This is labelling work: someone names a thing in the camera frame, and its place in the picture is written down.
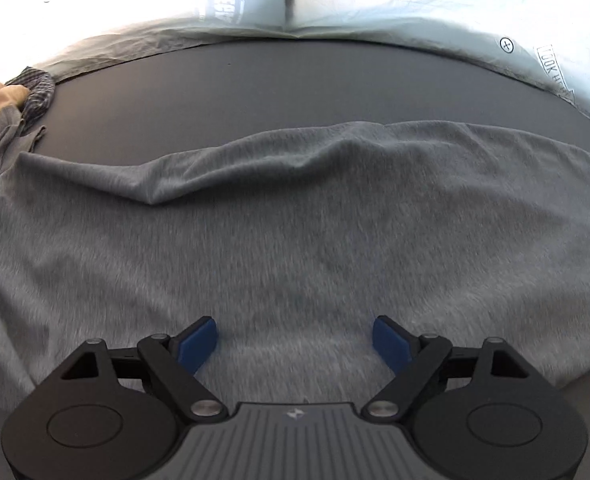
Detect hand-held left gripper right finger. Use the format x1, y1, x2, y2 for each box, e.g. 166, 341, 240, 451
366, 315, 534, 421

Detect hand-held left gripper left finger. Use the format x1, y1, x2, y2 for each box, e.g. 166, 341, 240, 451
57, 316, 229, 422

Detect grey sweatpants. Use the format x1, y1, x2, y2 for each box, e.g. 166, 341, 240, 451
0, 120, 590, 413

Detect small grey cloth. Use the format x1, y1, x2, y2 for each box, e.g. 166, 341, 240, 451
0, 105, 48, 201

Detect plaid cloth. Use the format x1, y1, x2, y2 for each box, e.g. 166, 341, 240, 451
5, 66, 56, 126

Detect beige cloth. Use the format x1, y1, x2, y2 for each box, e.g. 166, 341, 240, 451
0, 72, 30, 131

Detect white printed plastic sheet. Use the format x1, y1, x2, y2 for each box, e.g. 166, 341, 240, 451
0, 0, 590, 126

